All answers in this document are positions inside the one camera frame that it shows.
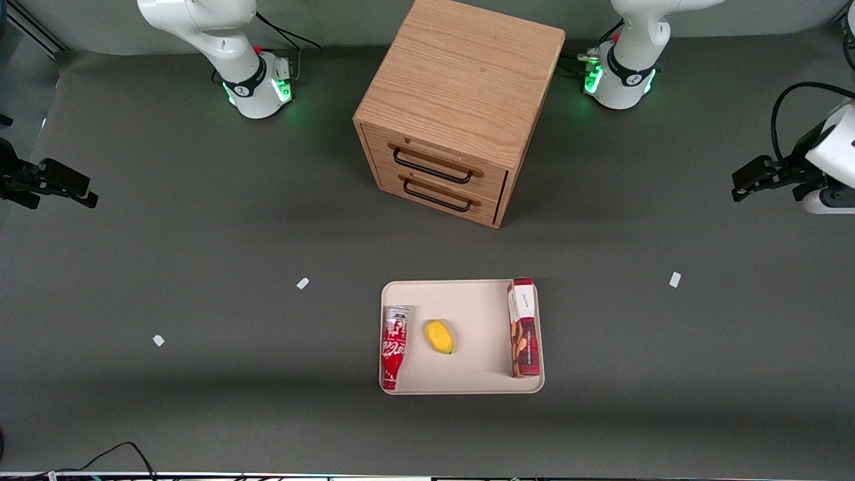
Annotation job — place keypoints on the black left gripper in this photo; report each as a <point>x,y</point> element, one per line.
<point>792,169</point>

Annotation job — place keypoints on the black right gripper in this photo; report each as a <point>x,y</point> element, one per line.
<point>15,180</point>

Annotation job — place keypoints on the red cookie box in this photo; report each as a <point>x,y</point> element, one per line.
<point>524,334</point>

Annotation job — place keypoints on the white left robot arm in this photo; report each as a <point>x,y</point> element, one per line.
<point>624,87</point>

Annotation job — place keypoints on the beige plastic tray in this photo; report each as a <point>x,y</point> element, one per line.
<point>467,367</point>

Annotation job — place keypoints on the wooden drawer front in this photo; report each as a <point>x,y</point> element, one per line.
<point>484,210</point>
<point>494,179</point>

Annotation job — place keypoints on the wooden drawer cabinet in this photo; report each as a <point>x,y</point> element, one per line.
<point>461,73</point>

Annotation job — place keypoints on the yellow mango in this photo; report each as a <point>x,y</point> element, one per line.
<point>439,337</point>

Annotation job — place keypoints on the red cola bottle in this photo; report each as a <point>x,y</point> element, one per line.
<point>394,344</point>

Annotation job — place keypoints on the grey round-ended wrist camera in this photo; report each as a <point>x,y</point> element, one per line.
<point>831,202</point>

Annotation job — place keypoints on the aluminium frame rail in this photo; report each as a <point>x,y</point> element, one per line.
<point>33,28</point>

